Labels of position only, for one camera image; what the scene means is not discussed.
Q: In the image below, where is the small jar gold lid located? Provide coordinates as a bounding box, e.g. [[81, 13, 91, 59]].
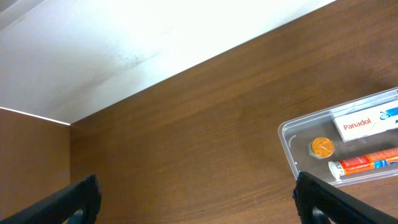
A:
[[308, 137, 335, 159]]

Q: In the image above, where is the orange tube white cap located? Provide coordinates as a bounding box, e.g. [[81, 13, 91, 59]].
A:
[[328, 147, 397, 179]]

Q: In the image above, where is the white Panadol box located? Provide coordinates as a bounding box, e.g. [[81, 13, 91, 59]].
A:
[[333, 100, 397, 142]]

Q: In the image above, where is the clear plastic container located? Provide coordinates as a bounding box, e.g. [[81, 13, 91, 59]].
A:
[[279, 88, 397, 187]]

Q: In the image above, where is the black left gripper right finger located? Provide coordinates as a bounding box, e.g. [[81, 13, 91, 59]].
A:
[[292, 172, 397, 224]]

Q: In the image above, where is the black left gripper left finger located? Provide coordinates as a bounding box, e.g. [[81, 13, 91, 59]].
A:
[[1, 175, 101, 224]]

